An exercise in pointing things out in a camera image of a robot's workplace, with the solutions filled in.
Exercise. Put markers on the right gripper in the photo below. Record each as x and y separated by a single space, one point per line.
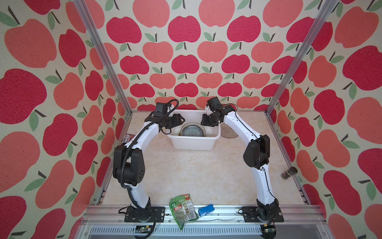
204 121

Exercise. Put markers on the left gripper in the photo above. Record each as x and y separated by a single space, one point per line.
177 120

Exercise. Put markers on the clear pink glass plate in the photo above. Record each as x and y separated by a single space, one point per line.
193 130

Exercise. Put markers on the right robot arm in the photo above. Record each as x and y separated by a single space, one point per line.
256 155

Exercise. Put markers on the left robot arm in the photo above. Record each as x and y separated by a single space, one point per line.
128 162

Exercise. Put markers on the white plastic bin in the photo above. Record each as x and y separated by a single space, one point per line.
194 143

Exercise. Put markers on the purple snack bag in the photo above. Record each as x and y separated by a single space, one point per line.
127 138

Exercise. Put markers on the green snack packet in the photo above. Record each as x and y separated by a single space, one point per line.
183 210

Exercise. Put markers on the blue small box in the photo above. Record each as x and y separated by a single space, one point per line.
203 211

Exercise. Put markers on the dark spice jar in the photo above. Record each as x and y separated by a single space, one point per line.
289 173

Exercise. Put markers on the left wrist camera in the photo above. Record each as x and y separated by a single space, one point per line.
162 109

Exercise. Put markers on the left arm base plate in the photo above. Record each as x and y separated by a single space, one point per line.
134 215

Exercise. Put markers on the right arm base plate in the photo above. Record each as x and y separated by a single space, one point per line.
261 215

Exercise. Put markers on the left aluminium frame post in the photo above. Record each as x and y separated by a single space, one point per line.
87 19

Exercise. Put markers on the aluminium frame post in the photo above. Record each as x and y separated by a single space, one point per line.
87 19
317 25

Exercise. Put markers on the aluminium front rail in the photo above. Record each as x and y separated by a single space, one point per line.
225 222

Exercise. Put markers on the right aluminium frame post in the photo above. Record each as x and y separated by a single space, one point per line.
317 25

